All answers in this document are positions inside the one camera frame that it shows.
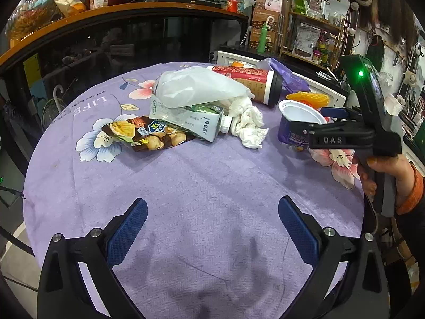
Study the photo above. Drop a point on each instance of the brown snack wrapper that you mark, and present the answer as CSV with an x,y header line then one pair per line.
x,y
146,134

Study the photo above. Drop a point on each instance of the wooden shelf rack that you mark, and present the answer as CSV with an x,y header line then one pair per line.
x,y
314,41

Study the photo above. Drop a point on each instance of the green white milk carton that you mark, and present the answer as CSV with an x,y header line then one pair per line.
x,y
203,120

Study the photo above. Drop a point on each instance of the brown coffee box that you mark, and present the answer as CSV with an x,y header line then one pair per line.
x,y
264,19

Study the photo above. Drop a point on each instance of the yellow foam fruit net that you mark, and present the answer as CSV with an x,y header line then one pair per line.
x,y
314,100

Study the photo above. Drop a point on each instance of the white purple yogurt cup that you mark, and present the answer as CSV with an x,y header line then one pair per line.
x,y
296,118

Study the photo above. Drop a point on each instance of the purple tissue pack wrapper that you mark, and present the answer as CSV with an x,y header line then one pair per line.
x,y
290,82

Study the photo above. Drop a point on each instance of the green bottle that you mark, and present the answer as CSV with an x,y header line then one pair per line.
x,y
262,39

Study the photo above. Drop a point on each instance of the red paper coffee cup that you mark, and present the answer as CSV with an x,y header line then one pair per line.
x,y
265,85

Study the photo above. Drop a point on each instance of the white drawer cabinet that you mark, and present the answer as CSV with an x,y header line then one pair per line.
x,y
337,99

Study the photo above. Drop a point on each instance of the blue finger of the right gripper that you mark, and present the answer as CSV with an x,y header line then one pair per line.
x,y
304,128
334,112

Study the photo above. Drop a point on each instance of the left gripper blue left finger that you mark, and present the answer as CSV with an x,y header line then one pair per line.
x,y
122,231

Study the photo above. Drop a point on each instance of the crumpled white tissue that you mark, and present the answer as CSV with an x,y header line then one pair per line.
x,y
247,122

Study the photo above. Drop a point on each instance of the white plastic bag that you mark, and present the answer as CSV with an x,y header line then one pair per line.
x,y
196,85

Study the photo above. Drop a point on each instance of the purple floral tablecloth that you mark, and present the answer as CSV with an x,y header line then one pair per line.
x,y
213,245

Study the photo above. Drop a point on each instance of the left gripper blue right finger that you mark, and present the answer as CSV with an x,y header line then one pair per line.
x,y
303,230

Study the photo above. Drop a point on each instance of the right hand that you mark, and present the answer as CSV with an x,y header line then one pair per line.
x,y
398,167

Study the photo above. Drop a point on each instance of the dark glass display counter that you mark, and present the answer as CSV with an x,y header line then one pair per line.
x,y
80,51

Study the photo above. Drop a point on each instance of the red tin can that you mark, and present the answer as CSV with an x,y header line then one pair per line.
x,y
232,6

